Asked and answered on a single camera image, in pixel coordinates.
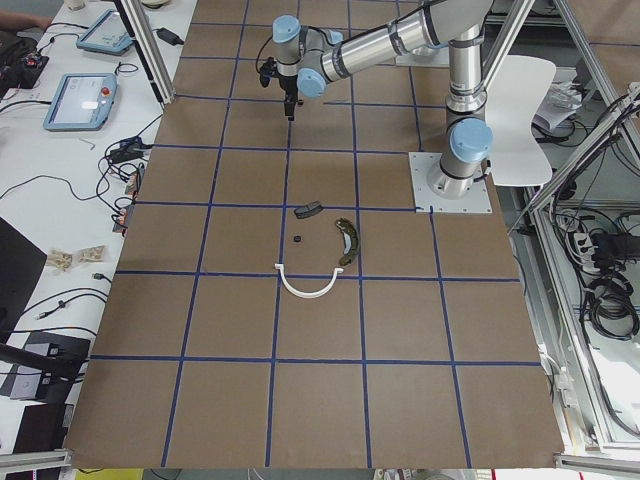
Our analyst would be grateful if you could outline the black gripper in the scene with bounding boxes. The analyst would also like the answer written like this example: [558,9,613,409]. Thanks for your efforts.
[281,75,303,122]

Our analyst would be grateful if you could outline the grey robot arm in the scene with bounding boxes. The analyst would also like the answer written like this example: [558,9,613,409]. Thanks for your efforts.
[256,1,493,200]

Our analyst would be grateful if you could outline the black brake pad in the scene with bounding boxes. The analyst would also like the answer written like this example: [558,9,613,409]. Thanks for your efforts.
[294,201,323,219]

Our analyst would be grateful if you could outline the olive brake shoe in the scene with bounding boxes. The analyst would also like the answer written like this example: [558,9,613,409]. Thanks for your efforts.
[335,217,361,267]

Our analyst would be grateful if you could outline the black power adapter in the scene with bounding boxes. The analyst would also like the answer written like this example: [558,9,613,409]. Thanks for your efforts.
[156,27,184,46]

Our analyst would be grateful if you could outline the brown paper table cover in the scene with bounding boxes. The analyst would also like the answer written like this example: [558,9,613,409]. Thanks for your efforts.
[66,1,563,468]

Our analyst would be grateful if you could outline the blue teach pendant far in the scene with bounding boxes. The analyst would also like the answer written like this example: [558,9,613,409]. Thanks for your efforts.
[76,9,133,56]

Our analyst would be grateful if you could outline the blue teach pendant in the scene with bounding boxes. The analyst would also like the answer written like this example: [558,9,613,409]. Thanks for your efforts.
[43,73,118,132]
[76,9,133,56]

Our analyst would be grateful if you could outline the blue teach pendant near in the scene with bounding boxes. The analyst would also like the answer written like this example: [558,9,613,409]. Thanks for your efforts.
[43,73,118,132]

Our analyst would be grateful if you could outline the white plastic chair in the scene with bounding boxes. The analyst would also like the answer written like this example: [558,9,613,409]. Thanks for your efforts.
[485,55,556,187]

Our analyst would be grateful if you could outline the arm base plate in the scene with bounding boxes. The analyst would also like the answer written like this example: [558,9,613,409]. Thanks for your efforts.
[408,152,492,215]
[395,44,449,68]

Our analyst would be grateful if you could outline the aluminium frame post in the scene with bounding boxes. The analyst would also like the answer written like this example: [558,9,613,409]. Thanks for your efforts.
[114,0,175,105]

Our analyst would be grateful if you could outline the white curved plastic bracket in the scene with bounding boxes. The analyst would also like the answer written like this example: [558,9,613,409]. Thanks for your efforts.
[275,262,345,300]

